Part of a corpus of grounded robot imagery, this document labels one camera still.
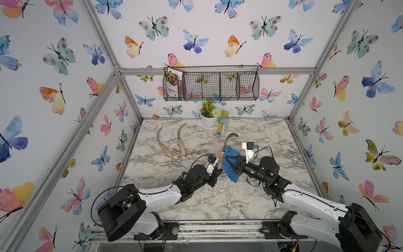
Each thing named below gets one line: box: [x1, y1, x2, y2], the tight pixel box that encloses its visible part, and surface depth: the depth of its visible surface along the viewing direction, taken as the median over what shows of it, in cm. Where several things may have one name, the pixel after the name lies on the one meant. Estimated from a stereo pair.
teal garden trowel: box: [219, 117, 230, 137], surface depth 117 cm
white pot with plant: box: [200, 100, 221, 128], surface depth 109 cm
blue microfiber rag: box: [222, 144, 242, 184], surface depth 73 cm
